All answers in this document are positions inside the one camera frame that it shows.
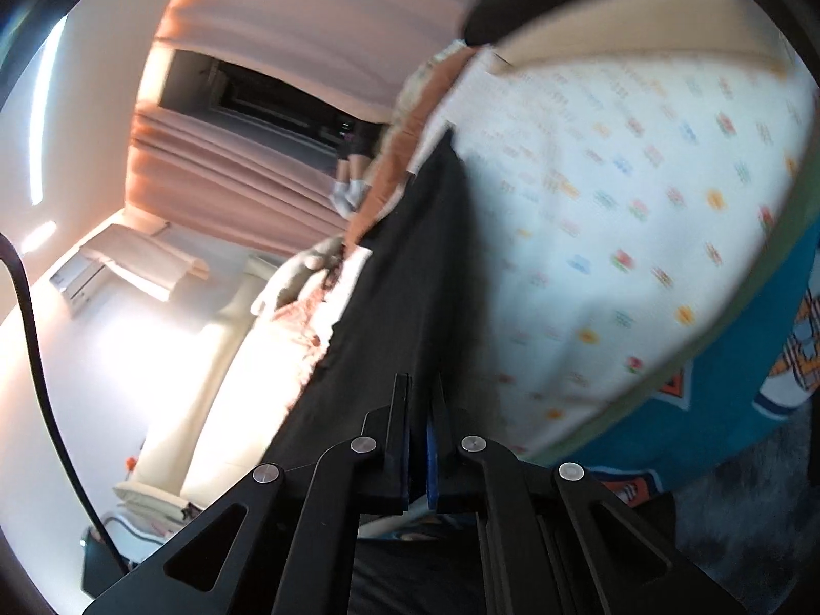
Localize grey shaggy rug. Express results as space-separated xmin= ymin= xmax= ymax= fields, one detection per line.
xmin=669 ymin=423 xmax=820 ymax=590

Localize white pillow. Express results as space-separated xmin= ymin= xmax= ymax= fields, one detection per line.
xmin=251 ymin=236 xmax=347 ymax=315

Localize white air conditioner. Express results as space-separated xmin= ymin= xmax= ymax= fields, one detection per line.
xmin=50 ymin=250 xmax=111 ymax=316

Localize pink curtain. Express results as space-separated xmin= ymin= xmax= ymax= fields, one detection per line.
xmin=157 ymin=0 xmax=494 ymax=129
xmin=128 ymin=106 xmax=360 ymax=238

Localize folded beige garment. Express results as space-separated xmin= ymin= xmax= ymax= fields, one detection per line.
xmin=490 ymin=0 xmax=792 ymax=78

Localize short ceiling light strip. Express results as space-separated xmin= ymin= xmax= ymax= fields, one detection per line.
xmin=22 ymin=221 xmax=58 ymax=252

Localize white dotted blanket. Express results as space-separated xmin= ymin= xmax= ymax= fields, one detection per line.
xmin=359 ymin=45 xmax=814 ymax=539

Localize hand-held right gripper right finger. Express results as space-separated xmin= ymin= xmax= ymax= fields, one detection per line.
xmin=426 ymin=373 xmax=750 ymax=615

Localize cream headboard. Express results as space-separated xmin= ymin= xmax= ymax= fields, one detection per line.
xmin=115 ymin=256 xmax=309 ymax=520

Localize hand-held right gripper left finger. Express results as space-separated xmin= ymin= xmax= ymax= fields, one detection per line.
xmin=82 ymin=373 xmax=412 ymax=615

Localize black jacket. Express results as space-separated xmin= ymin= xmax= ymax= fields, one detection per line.
xmin=272 ymin=125 xmax=514 ymax=526

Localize dark glass door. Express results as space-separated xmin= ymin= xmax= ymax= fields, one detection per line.
xmin=159 ymin=51 xmax=379 ymax=148

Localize long ceiling light strip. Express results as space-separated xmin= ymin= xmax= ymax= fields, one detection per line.
xmin=29 ymin=16 xmax=68 ymax=207

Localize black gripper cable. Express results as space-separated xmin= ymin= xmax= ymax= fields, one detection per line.
xmin=0 ymin=236 xmax=129 ymax=581

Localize white hanging garment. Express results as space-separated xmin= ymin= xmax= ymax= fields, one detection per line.
xmin=80 ymin=223 xmax=212 ymax=302

